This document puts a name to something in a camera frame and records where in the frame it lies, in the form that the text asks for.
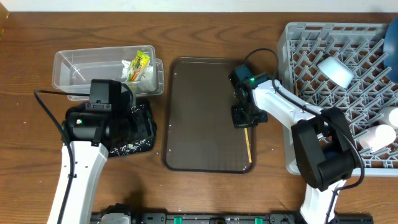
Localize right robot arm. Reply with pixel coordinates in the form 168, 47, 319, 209
229, 72, 363, 223

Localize white cup pink inside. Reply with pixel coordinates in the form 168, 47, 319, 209
359, 124, 396, 152

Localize grey dishwasher rack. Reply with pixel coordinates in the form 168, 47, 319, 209
277, 22, 397, 177

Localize light blue rice bowl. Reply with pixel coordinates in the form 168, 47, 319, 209
317, 57, 354, 88

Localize white tissue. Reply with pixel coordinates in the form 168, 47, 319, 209
121, 60, 154, 82

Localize spilled rice pile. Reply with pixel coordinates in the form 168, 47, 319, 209
108, 104, 155, 156

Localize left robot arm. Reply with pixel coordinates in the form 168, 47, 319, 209
47, 104, 157, 223

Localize wooden chopstick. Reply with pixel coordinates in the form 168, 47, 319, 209
244, 128, 252, 163

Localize white cup green inside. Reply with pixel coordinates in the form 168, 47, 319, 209
378, 106, 398, 130

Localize black tray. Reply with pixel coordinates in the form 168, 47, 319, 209
107, 96, 156, 158

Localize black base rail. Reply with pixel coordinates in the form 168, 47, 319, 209
90, 203, 374, 224

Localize brown serving tray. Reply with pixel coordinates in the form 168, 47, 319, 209
162, 57, 256, 174

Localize blue plate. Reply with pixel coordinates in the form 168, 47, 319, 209
383, 18, 398, 83

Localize clear plastic bin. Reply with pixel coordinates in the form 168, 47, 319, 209
52, 45, 164, 97

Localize yellow snack wrapper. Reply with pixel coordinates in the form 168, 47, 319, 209
127, 51, 150, 82

